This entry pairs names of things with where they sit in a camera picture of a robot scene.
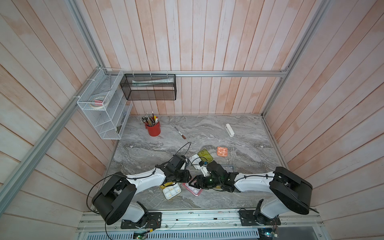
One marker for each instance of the black mesh wall basket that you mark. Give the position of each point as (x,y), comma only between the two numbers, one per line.
(149,87)

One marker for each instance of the white rectangular case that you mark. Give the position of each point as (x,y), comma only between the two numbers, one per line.
(229,130)

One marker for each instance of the brown handled screwdriver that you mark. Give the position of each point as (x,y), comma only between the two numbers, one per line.
(182,135)

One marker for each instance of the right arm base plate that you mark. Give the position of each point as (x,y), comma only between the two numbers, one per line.
(256,218)

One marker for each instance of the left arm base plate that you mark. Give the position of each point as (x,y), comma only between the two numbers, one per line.
(151,220)

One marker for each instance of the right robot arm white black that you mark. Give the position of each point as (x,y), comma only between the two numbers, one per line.
(291,192)

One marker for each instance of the aluminium front rail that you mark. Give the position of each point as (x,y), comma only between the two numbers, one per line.
(199,219)

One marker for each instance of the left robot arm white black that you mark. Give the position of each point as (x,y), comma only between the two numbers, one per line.
(113,200)

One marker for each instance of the blue pillbox clear lid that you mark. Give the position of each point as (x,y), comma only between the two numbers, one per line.
(229,168)

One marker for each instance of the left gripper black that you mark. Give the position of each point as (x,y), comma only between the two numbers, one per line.
(186,175)

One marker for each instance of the pink pillbox clear lid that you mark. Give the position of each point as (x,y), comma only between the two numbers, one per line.
(196,192)

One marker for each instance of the tape roll on shelf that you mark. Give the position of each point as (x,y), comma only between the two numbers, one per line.
(99,102)

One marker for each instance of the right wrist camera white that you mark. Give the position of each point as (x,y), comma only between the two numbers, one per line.
(204,170)

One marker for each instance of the white wire shelf rack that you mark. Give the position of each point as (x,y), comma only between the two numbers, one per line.
(110,121)

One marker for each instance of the yellow lid white pillbox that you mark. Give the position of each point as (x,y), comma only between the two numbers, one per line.
(170,190)

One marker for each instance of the red pen cup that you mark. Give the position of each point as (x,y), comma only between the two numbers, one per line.
(154,130)

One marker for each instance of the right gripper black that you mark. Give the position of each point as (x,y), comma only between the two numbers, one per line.
(198,178)

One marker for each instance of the green lid white pillbox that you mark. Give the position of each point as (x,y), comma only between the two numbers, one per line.
(201,157)

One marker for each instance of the orange small pillbox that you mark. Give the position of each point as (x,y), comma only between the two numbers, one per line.
(222,151)

